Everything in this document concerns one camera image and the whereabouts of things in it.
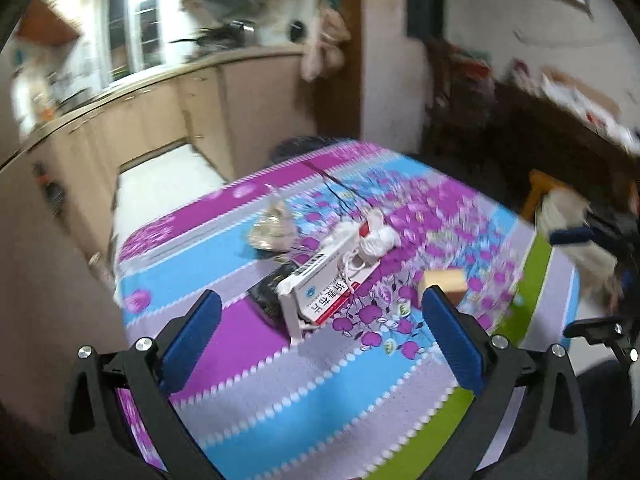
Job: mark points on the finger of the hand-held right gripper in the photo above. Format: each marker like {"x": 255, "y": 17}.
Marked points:
{"x": 595, "y": 328}
{"x": 570, "y": 236}

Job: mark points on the small tan wooden block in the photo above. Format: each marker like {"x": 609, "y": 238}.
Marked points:
{"x": 445, "y": 282}

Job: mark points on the clear crinkled wrapper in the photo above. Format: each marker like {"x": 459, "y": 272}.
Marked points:
{"x": 272, "y": 230}

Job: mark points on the kitchen window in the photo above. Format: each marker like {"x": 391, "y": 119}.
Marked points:
{"x": 132, "y": 20}

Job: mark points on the dark wooden dining table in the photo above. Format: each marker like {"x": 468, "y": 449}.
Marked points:
{"x": 550, "y": 150}

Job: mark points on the steel kettle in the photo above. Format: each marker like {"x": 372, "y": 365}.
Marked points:
{"x": 242, "y": 32}

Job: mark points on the grey refrigerator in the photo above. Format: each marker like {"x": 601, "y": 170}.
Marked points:
{"x": 50, "y": 285}

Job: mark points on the white red medicine box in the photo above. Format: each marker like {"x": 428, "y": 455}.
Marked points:
{"x": 320, "y": 287}

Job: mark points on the black wok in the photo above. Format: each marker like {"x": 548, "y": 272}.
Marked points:
{"x": 205, "y": 36}

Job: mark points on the black packet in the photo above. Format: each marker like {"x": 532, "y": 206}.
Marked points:
{"x": 267, "y": 292}

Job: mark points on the black hanging pan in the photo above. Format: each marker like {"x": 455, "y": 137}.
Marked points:
{"x": 297, "y": 30}

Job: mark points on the dark wooden chair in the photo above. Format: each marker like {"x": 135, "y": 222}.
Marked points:
{"x": 455, "y": 80}

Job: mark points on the striped floral tablecloth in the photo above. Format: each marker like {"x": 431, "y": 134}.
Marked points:
{"x": 300, "y": 410}

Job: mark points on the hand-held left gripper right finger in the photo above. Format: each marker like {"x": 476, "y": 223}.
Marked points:
{"x": 452, "y": 340}

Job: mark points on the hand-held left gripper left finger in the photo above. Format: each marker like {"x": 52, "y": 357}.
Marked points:
{"x": 192, "y": 337}

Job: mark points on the beige lower kitchen cabinets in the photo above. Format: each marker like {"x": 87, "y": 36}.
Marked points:
{"x": 150, "y": 110}

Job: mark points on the white crumpled cloth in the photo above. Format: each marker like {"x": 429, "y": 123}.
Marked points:
{"x": 590, "y": 105}

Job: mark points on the hanging beige towel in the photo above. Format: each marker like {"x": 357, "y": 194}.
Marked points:
{"x": 322, "y": 45}

